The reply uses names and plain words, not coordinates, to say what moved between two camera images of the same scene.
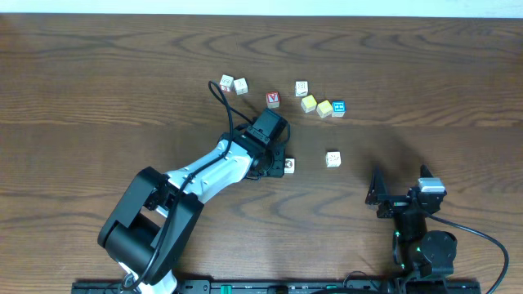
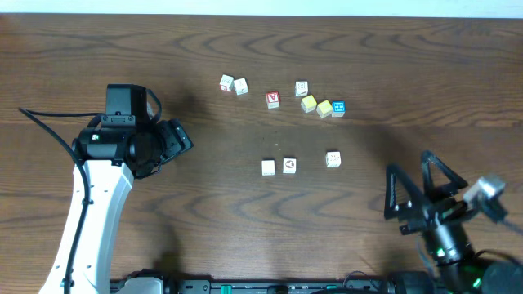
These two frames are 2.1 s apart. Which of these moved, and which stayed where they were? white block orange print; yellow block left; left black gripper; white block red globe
Moved: left black gripper
Stayed: white block red globe; white block orange print; yellow block left
